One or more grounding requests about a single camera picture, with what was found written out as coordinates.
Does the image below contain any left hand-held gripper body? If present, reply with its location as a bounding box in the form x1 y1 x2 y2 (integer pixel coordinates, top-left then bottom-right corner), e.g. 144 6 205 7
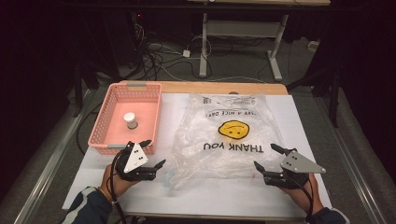
114 141 157 183

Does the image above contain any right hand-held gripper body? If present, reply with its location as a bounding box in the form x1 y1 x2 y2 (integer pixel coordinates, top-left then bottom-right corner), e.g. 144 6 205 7
262 147 327 190

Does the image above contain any small white-capped bottle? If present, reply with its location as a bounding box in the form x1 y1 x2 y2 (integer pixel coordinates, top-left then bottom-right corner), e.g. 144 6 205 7
122 111 139 131

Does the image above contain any pink plastic basket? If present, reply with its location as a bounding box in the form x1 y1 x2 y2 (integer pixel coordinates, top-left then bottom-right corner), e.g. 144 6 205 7
87 81 163 156

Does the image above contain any clear plastic bag yellow face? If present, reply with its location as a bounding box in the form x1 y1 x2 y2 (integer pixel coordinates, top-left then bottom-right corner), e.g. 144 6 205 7
169 92 286 189

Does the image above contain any person's right hand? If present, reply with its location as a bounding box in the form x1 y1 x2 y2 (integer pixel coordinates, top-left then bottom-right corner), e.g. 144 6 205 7
279 173 325 217

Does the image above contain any person's left hand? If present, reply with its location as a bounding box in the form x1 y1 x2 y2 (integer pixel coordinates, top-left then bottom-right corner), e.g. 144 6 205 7
100 163 138 200

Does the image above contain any white board mat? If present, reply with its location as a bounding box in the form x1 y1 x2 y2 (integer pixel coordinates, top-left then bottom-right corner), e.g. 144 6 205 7
62 92 332 219

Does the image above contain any black metal stand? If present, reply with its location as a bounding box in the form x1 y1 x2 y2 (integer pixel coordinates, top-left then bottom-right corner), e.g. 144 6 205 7
72 60 101 119
286 62 342 129

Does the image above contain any beige power strip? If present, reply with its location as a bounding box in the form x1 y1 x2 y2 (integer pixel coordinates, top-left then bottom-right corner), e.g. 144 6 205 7
306 39 321 52

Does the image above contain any white-framed desk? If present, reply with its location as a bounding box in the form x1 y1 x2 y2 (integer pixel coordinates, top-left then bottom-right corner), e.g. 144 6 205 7
186 0 332 83

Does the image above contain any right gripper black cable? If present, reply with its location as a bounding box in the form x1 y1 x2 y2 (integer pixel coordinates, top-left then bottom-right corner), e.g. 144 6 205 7
288 175 315 222

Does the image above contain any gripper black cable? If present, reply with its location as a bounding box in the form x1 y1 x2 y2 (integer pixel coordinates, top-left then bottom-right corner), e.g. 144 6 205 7
106 148 129 224
288 175 315 222

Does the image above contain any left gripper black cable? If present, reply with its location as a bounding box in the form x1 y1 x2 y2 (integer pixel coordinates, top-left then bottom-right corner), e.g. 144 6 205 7
106 148 129 224

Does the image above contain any metal floor rail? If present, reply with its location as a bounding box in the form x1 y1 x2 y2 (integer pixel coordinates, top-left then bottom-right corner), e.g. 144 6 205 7
318 92 389 224
12 88 96 224

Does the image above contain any black floor cable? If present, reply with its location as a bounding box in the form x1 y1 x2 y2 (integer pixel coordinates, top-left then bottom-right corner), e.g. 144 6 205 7
76 102 105 156

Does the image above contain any tangle of floor cables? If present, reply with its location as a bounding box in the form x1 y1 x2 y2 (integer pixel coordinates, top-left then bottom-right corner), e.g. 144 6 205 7
132 21 216 82

